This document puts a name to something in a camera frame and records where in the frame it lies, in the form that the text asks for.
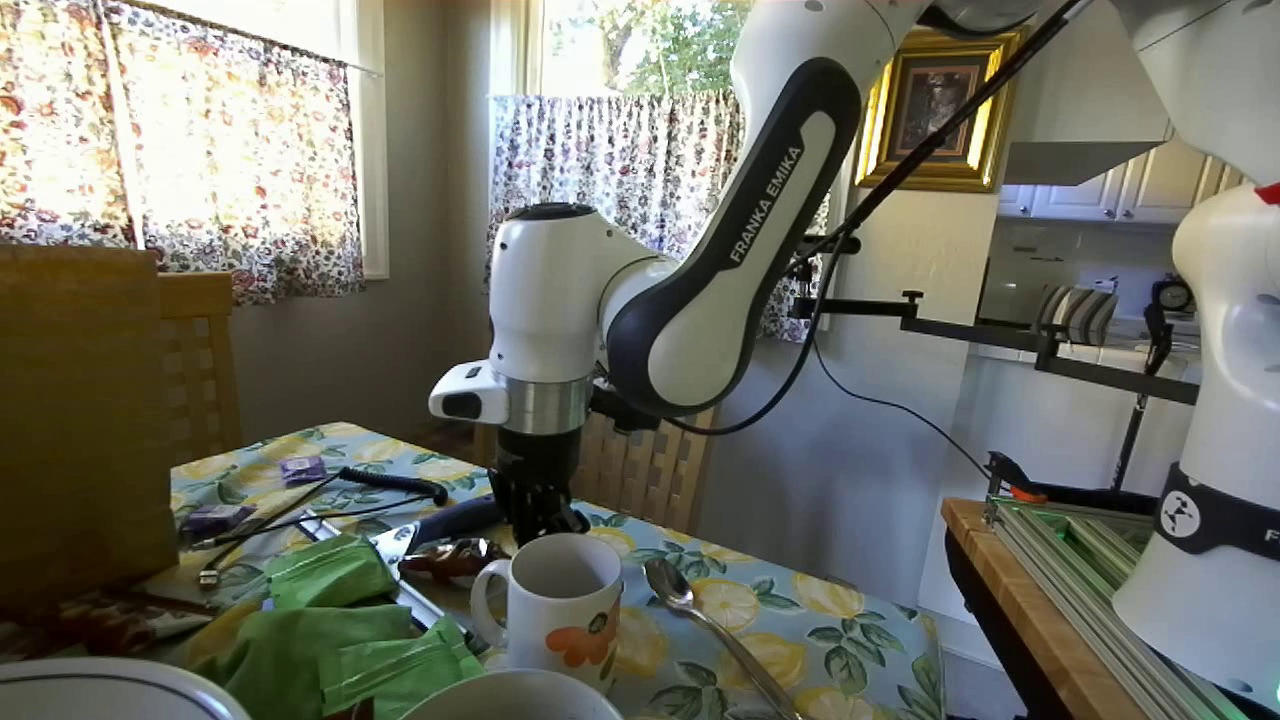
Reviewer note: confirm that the metal rail mounting plate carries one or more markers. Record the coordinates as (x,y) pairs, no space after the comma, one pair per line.
(1064,561)

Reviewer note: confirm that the black orange clamp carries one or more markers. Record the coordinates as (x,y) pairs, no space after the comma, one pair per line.
(1014,479)

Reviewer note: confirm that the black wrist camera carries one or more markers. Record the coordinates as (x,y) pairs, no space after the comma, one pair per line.
(625,406)

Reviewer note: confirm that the wooden lattice chair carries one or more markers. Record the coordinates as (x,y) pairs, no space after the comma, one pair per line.
(201,373)
(655,474)

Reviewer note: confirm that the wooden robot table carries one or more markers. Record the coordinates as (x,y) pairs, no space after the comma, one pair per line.
(1014,602)

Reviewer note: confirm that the dark purple packet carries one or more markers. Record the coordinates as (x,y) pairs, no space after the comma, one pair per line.
(216,521)

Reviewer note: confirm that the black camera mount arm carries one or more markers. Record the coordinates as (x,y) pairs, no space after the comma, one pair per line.
(1046,344)

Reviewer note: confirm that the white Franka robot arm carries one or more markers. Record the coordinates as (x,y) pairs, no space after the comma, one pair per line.
(693,306)

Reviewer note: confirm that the shiny foil wrapper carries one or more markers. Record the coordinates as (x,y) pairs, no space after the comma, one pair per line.
(447,559)

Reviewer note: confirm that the dish rack with plates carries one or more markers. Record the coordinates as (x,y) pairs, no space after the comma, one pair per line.
(1078,314)

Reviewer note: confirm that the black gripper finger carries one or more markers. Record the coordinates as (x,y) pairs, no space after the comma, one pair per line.
(515,516)
(560,516)

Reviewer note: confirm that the metal spoon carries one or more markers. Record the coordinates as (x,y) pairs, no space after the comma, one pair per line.
(669,585)

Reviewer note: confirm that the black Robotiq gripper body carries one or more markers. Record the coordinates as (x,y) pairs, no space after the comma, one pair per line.
(542,464)

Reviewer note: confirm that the small white bowl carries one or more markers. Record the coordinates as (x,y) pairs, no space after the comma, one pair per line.
(515,703)

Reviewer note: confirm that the brown printed paper bag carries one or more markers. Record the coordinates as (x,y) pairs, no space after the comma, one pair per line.
(83,425)

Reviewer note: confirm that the large green crumpled napkin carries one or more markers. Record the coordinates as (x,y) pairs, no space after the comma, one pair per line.
(344,660)

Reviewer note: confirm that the small green crumpled napkin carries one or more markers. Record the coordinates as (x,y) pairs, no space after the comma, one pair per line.
(327,573)

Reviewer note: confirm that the white mug orange flower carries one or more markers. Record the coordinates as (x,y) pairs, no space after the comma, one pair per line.
(565,602)

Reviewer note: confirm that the small purple packet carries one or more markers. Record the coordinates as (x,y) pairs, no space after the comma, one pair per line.
(307,469)

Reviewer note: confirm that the gold framed picture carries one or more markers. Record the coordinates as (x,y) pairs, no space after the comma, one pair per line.
(922,84)

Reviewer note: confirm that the white kitchen cabinets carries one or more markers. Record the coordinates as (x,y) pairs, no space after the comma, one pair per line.
(1064,202)

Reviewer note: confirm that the flat grey metal utensil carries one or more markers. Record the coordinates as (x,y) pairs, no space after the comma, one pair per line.
(441,614)

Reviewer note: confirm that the dark red snack packet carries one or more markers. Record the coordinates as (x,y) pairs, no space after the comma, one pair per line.
(93,624)

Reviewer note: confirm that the large white patterned bowl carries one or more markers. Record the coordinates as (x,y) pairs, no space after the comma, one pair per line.
(107,694)

